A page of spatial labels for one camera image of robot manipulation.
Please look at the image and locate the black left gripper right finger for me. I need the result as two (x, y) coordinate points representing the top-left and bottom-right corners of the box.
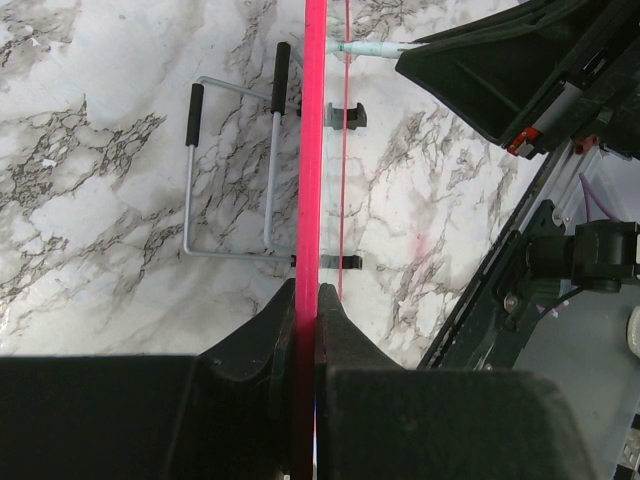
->
(316, 284), (595, 479)

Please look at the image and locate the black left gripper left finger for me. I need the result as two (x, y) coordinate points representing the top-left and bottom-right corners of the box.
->
(1, 281), (295, 479)

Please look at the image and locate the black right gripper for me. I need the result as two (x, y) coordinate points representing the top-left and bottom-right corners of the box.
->
(396, 1), (639, 159)

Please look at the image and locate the green capped whiteboard marker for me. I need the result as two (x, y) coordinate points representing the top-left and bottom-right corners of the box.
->
(326, 41), (427, 59)

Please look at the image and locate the pink framed whiteboard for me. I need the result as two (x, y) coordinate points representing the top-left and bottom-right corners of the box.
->
(290, 1), (352, 479)

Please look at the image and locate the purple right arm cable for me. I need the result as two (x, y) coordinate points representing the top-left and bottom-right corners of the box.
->
(537, 172), (619, 316)

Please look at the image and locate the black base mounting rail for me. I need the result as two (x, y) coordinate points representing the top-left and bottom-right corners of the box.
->
(418, 199), (565, 370)

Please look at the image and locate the aluminium frame extrusion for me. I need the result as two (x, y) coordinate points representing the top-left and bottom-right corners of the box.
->
(508, 150), (639, 479)

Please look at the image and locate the grey wire whiteboard stand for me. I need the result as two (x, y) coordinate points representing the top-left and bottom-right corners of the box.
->
(182, 41), (303, 266)

